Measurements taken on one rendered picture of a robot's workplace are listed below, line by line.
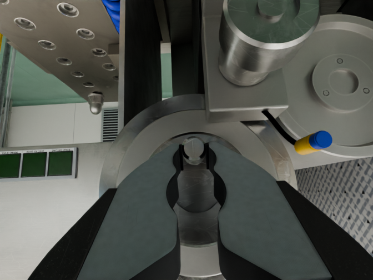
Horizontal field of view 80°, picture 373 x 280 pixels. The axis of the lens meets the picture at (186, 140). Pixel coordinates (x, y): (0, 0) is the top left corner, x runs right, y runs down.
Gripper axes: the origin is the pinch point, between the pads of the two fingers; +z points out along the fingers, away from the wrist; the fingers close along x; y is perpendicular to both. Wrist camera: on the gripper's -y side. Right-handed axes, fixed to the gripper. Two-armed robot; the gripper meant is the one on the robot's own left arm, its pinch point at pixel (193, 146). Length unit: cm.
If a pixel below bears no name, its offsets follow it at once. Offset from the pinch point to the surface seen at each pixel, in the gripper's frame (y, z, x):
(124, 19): -6.7, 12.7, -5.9
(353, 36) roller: -4.2, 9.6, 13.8
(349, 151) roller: 2.7, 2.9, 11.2
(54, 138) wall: 122, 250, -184
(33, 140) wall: 124, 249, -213
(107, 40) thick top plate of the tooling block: -4.2, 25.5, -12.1
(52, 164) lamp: 20.3, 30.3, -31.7
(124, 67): -2.9, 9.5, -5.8
